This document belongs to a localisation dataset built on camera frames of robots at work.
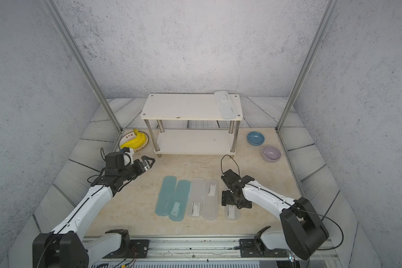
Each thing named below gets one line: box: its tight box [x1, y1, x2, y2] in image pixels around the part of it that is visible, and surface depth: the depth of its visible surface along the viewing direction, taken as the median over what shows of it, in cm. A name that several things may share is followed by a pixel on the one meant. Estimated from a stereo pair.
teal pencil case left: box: [154, 175, 177, 217], surface depth 91 cm
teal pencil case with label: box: [168, 179, 191, 222], surface depth 87 cm
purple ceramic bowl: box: [261, 145, 282, 163], surface depth 104 cm
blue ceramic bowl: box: [246, 131, 266, 147], surface depth 113 cm
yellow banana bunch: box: [120, 128, 147, 150], surface depth 110 cm
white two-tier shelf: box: [140, 93, 243, 159], surface depth 104 cm
